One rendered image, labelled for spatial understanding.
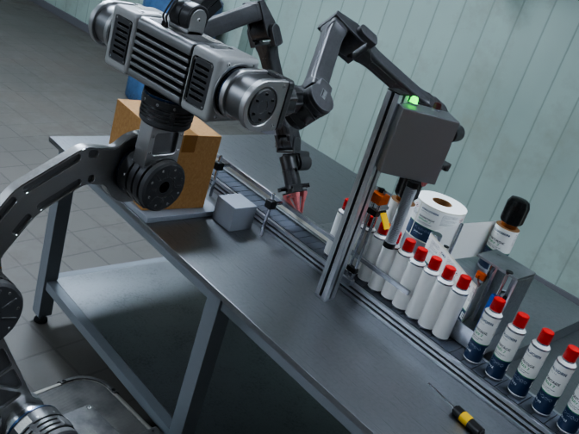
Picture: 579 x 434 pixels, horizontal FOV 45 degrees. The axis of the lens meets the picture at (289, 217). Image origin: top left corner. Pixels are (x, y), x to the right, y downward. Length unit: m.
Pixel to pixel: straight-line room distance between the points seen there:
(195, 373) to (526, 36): 3.56
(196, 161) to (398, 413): 1.06
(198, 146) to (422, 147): 0.76
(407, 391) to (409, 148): 0.64
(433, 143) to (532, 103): 3.13
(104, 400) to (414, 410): 1.09
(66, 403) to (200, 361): 0.49
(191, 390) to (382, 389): 0.68
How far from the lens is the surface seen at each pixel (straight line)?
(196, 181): 2.36
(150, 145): 1.76
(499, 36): 5.14
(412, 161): 1.93
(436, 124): 1.92
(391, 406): 1.82
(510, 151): 5.10
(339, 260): 2.07
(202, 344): 2.17
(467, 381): 2.03
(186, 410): 2.32
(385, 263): 2.14
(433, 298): 2.05
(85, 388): 2.50
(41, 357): 2.99
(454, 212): 2.67
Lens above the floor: 1.86
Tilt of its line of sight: 23 degrees down
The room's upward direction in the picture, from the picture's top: 18 degrees clockwise
